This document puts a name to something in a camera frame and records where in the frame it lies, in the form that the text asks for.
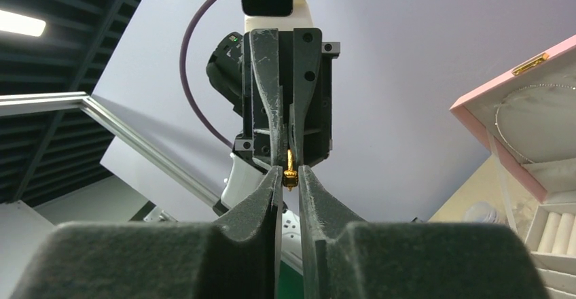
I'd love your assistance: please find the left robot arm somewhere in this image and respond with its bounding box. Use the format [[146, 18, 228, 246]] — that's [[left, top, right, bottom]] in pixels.
[[206, 27, 340, 269]]

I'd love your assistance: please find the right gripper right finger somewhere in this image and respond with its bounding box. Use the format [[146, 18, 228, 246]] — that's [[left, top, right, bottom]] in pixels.
[[298, 166, 548, 298]]

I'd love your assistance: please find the gold ring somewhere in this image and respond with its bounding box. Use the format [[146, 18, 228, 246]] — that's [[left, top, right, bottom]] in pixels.
[[282, 149, 300, 192]]

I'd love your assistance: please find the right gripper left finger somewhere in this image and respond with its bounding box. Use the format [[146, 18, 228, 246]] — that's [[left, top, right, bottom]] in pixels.
[[12, 166, 283, 298]]

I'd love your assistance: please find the silver necklace in lid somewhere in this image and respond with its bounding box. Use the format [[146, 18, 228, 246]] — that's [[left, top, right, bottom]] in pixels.
[[494, 83, 576, 164]]

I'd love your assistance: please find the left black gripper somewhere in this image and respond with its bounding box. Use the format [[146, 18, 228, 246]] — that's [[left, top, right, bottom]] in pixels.
[[234, 29, 340, 173]]

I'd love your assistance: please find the pink jewelry box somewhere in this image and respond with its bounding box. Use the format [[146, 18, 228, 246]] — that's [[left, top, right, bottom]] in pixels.
[[450, 37, 575, 298]]

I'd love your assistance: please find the small clear round container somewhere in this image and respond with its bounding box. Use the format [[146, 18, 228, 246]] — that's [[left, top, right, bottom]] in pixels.
[[463, 202, 506, 224]]

